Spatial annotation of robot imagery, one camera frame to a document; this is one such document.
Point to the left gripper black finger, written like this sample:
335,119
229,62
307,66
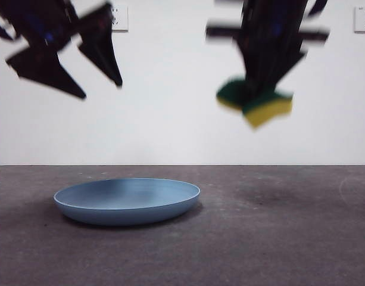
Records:
101,56
45,71

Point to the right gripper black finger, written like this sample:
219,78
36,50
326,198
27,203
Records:
253,68
285,65

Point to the yellow sponge with green pad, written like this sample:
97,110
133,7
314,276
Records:
265,111

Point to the light blue round plate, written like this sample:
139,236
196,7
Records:
125,211

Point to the white wall socket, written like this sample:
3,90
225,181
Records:
363,19
122,18

